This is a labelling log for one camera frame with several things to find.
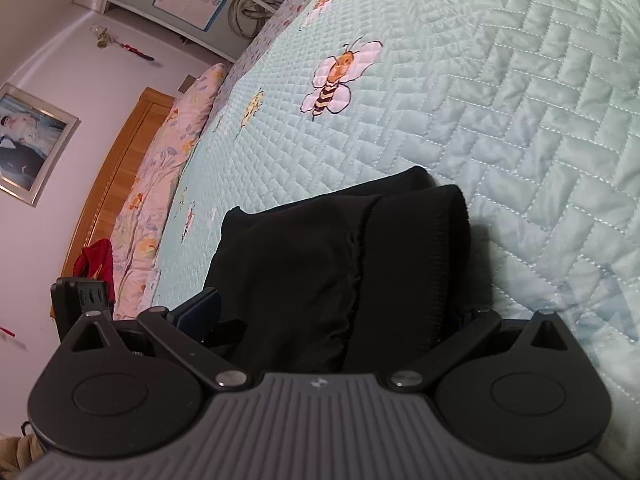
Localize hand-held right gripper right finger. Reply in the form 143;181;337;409
390;309;577;393

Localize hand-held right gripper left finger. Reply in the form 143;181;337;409
61;287;249;394

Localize black pants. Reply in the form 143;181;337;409
205;166;472;374

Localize red cloth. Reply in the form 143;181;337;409
72;238;116;307

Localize wooden headboard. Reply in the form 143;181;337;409
61;87;177;282

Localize pink floral duvet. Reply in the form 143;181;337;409
111;62;229;322

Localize beige cloth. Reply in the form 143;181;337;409
0;422;42;480

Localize bee print quilted bedspread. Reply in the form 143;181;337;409
150;0;640;461

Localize framed wall photo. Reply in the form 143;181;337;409
0;82;81;209

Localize hanging wall ornament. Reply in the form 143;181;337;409
89;22;162;67

